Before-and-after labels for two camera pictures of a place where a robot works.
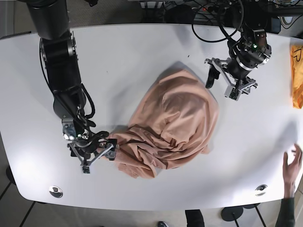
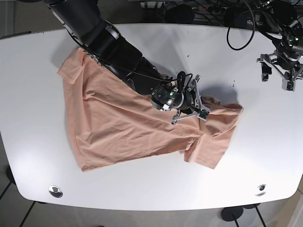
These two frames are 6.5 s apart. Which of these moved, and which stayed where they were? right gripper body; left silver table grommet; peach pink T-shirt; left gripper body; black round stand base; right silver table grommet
Moved: right gripper body; left gripper body; peach pink T-shirt
Stayed: left silver table grommet; black round stand base; right silver table grommet
